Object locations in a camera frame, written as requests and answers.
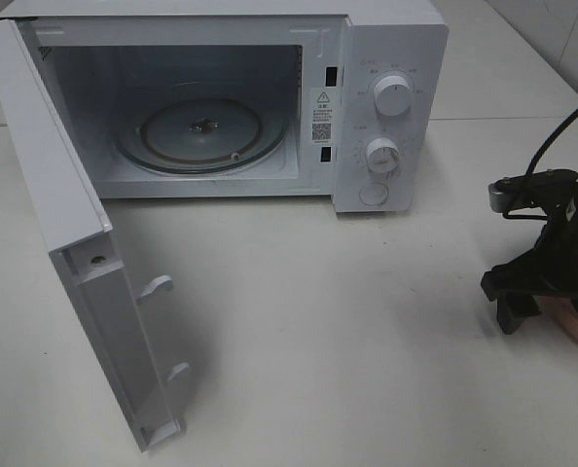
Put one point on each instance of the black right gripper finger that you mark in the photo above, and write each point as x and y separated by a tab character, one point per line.
513	310

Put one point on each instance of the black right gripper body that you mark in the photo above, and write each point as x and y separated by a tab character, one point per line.
550	268

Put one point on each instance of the pink plate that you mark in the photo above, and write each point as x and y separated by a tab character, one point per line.
562	312

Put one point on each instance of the round white door button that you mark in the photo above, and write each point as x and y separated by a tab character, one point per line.
374	194

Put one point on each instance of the white microwave door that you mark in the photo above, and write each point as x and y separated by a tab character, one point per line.
79	236

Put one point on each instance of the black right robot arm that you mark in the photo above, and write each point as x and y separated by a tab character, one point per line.
550	267

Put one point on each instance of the lower white microwave knob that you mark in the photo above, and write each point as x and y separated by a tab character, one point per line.
382	155

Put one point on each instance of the white microwave knob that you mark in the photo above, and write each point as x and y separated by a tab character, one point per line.
382	155
392	93

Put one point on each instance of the upper white microwave knob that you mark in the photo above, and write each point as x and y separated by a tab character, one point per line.
392	93

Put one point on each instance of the white microwave oven body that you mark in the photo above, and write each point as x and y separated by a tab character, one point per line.
316	61

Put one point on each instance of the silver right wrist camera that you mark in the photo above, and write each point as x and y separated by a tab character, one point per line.
547	190

